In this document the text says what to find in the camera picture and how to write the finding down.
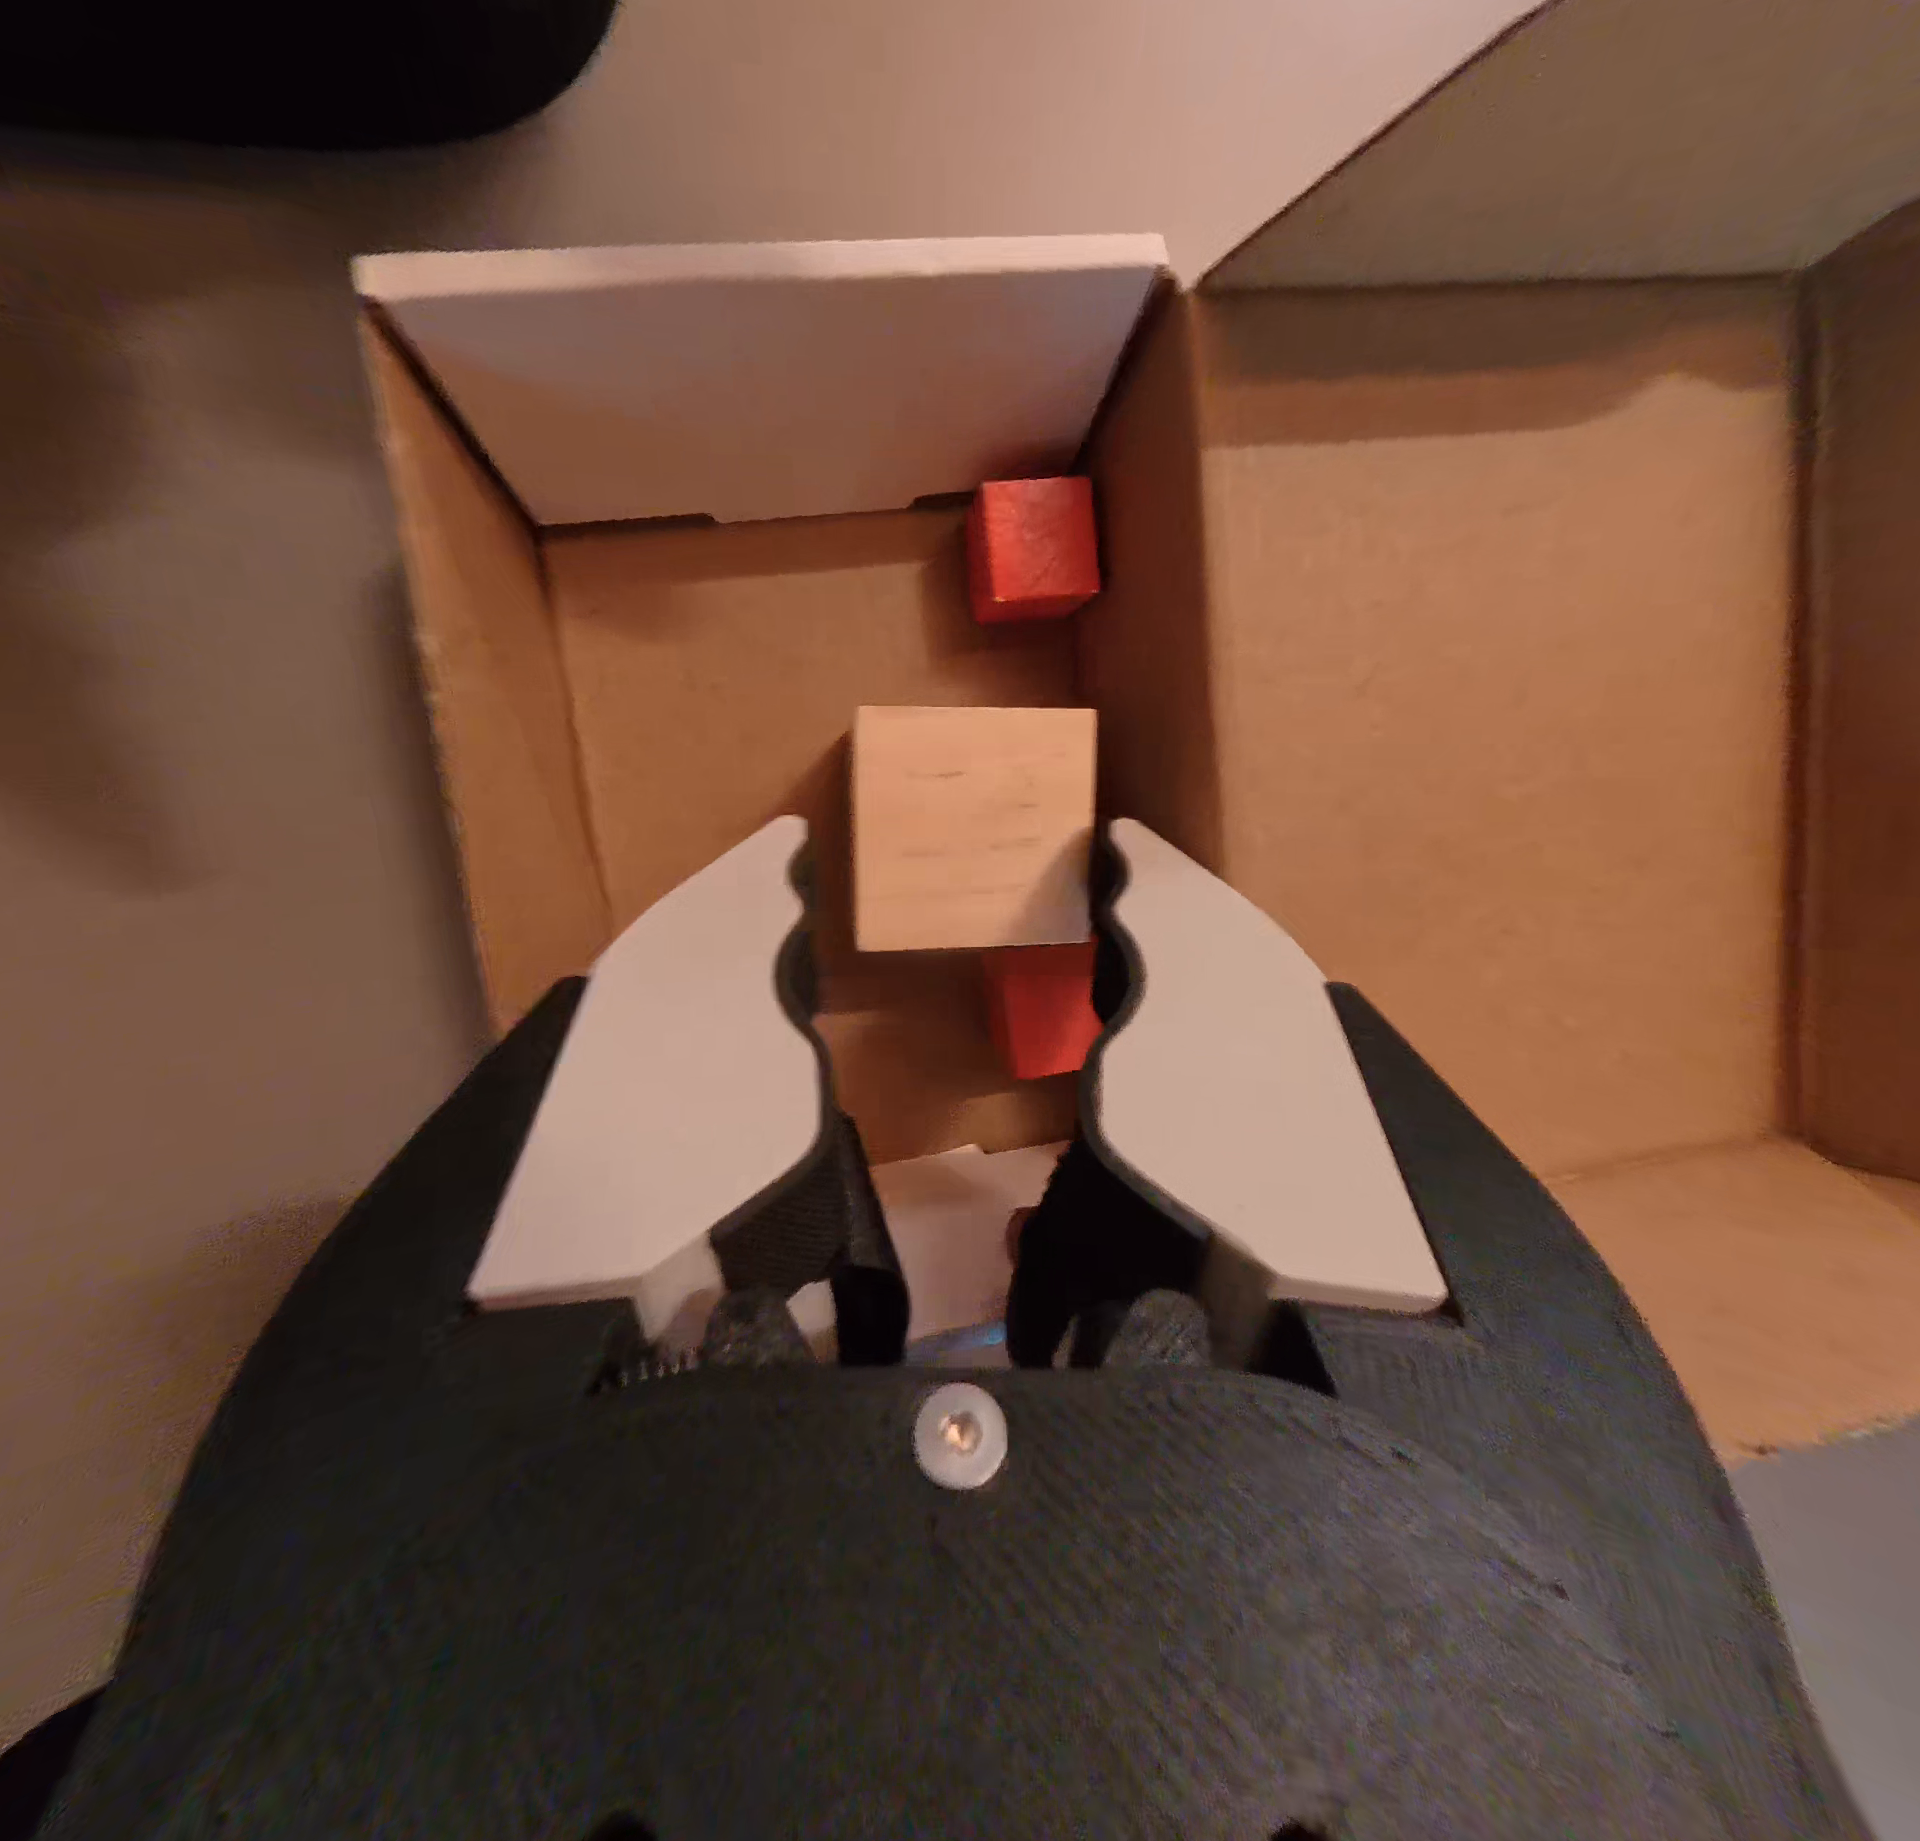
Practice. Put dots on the white cardboard mailer box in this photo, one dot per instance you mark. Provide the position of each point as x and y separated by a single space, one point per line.
1501 747

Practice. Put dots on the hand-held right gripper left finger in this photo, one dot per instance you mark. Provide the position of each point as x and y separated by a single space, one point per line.
662 1106

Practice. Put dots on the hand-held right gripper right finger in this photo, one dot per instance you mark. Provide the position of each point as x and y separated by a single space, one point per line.
1246 1106

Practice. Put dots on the black quilted pad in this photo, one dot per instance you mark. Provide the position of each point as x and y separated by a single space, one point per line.
271 26

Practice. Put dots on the natural wooden cube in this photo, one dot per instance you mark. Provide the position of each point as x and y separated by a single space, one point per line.
967 837

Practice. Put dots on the red wooden cube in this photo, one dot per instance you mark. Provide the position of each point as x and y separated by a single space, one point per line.
1042 1017
1032 552

